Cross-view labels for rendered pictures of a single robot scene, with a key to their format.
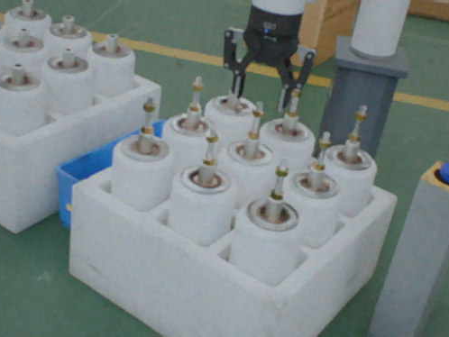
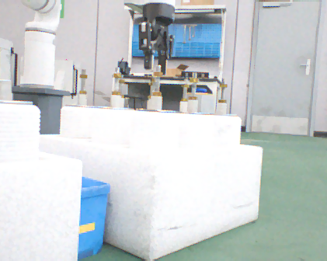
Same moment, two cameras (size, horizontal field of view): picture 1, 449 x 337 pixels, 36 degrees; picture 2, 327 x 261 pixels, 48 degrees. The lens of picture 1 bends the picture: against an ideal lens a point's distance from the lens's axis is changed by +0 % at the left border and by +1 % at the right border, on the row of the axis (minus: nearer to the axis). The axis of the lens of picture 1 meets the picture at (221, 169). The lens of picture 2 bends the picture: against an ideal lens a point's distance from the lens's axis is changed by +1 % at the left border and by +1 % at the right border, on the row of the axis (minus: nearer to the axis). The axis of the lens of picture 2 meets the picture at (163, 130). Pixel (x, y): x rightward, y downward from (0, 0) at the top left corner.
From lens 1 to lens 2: 125 cm
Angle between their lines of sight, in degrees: 80
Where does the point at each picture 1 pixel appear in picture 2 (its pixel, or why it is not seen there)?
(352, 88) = (51, 109)
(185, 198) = (210, 120)
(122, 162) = (172, 116)
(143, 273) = (207, 192)
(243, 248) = (235, 133)
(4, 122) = (29, 149)
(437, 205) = (208, 103)
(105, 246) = (182, 195)
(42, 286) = not seen: outside the picture
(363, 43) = (46, 79)
